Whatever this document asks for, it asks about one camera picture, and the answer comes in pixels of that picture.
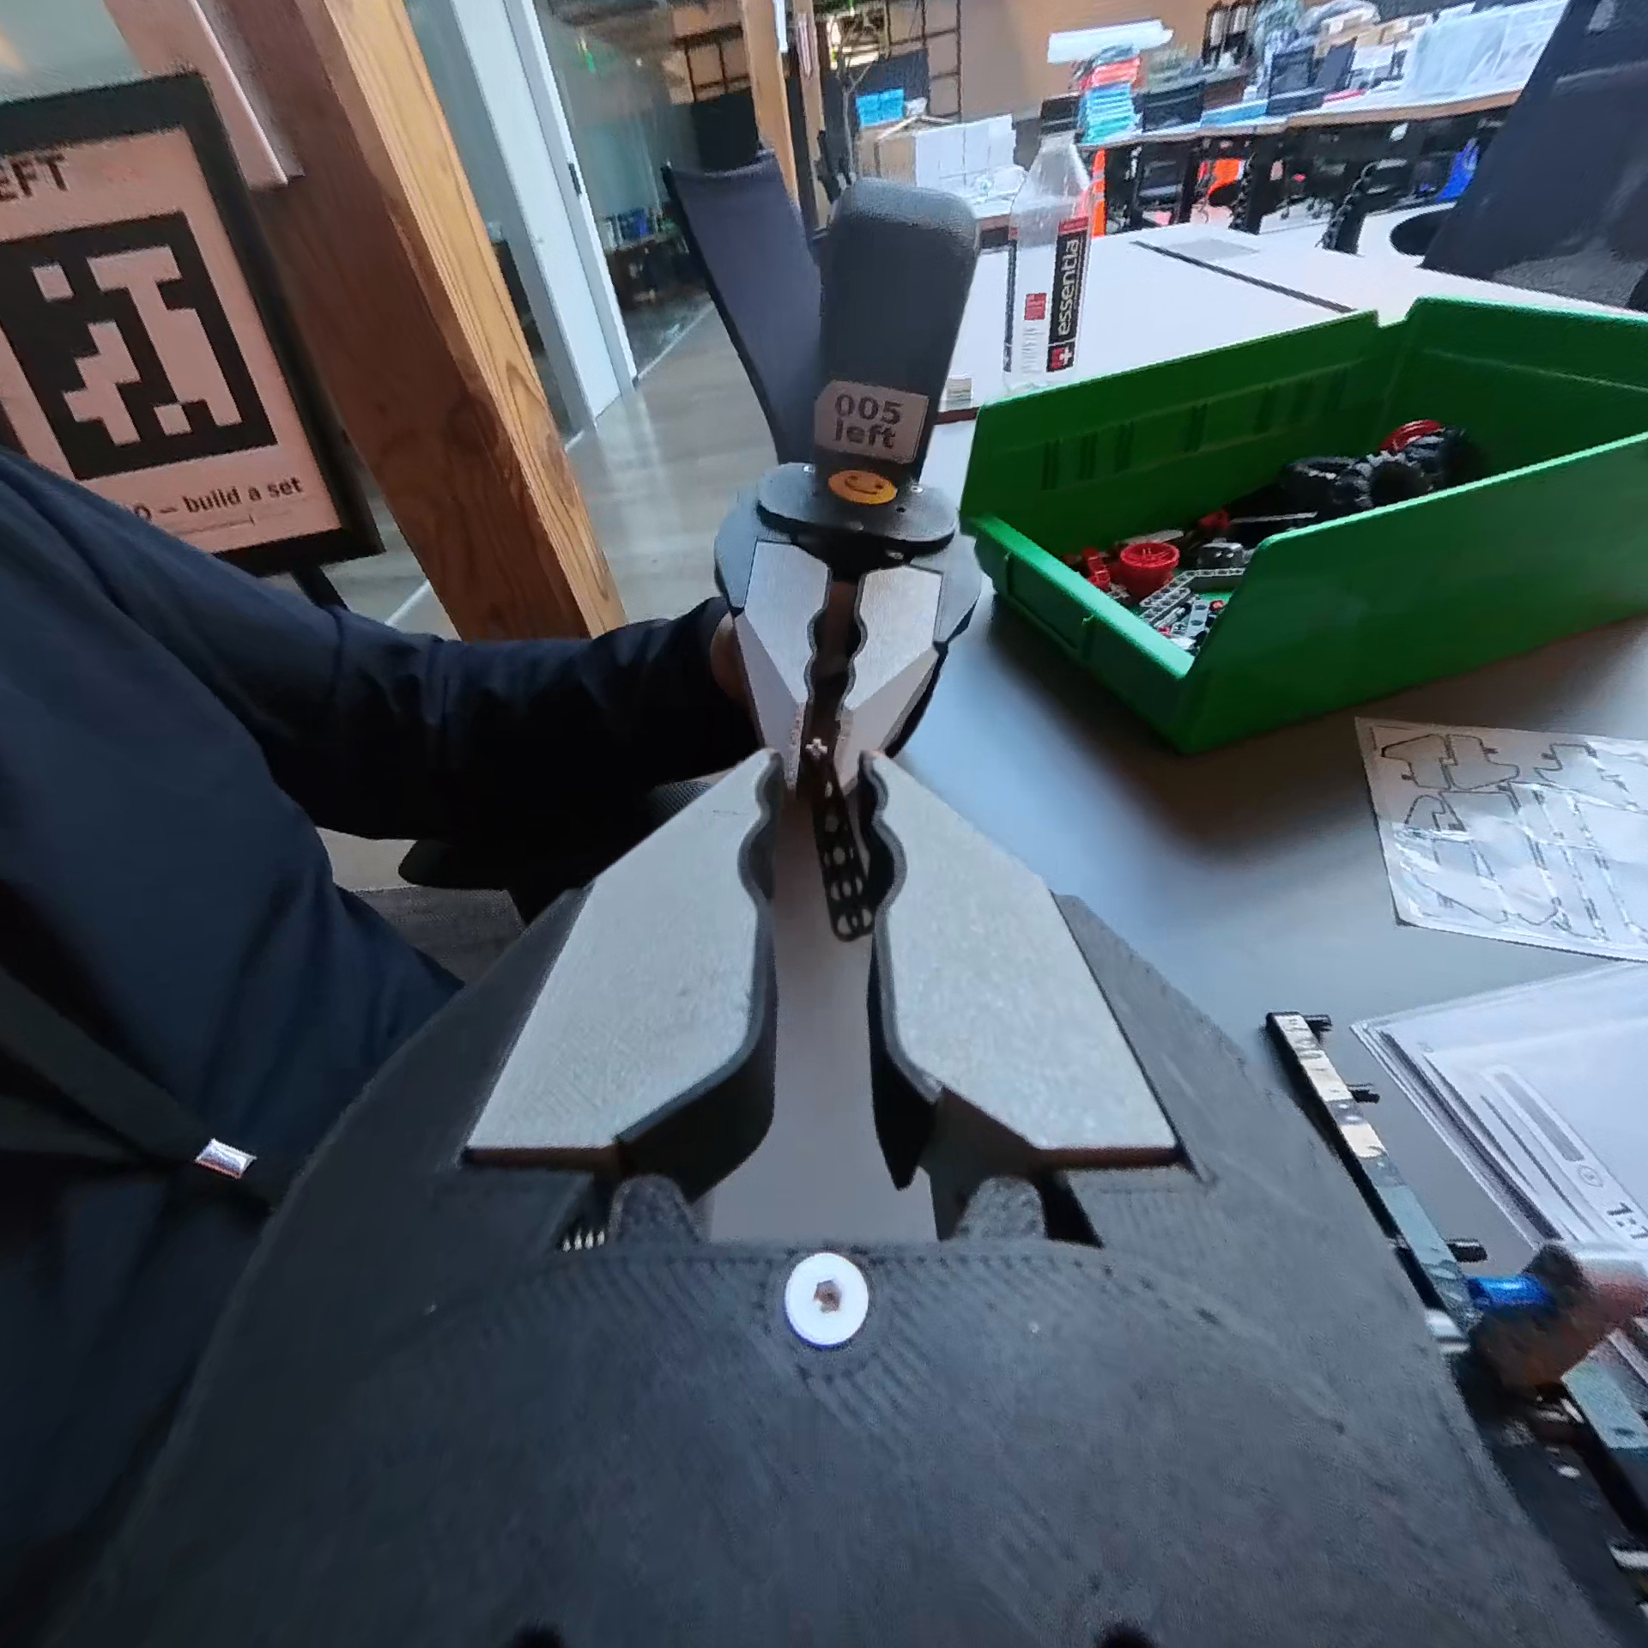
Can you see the black lego beam with holes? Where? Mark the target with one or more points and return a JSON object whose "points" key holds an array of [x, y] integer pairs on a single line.
{"points": [[844, 875]]}

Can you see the white cardboard boxes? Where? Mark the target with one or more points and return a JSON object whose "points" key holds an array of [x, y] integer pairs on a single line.
{"points": [[952, 155]]}

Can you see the pile of lego parts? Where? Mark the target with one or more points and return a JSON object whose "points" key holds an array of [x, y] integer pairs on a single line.
{"points": [[1287, 514]]}

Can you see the person's dark jacket torso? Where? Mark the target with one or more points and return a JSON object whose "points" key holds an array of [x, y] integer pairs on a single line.
{"points": [[155, 773]]}

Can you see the black framed marker sign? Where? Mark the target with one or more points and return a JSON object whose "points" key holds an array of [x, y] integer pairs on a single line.
{"points": [[141, 334]]}

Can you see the black office chair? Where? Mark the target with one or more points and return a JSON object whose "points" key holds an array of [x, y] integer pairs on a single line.
{"points": [[746, 283], [1544, 155]]}

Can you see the person's left forearm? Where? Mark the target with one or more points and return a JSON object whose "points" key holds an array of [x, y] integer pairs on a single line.
{"points": [[514, 720]]}

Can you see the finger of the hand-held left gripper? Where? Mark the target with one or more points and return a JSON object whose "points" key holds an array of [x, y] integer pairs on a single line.
{"points": [[901, 630], [773, 630]]}

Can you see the person's left hand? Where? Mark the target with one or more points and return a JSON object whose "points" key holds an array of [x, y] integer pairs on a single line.
{"points": [[728, 663]]}

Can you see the green plastic bin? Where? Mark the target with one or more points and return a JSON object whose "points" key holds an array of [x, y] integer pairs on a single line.
{"points": [[1352, 618]]}

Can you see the wooden pillar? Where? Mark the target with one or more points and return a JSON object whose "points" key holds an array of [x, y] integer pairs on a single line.
{"points": [[424, 322]]}

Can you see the lego instruction booklet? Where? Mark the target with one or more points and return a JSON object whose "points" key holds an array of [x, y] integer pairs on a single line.
{"points": [[1544, 1095]]}

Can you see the lego sticker sheet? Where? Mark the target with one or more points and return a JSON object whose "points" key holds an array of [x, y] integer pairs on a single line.
{"points": [[1507, 836]]}

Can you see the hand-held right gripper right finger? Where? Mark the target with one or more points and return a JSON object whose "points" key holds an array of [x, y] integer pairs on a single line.
{"points": [[1016, 1030]]}

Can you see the cluttered background workbench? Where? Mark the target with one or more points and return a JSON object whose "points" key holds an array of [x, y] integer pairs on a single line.
{"points": [[1287, 116]]}

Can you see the clear water bottle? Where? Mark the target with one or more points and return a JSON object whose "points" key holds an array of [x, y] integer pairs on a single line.
{"points": [[1046, 257]]}

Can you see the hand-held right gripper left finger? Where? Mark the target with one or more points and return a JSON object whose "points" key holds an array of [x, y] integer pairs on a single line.
{"points": [[630, 1017]]}

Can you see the lego vehicle chassis assembly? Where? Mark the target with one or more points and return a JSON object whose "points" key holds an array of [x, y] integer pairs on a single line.
{"points": [[1326, 1095]]}

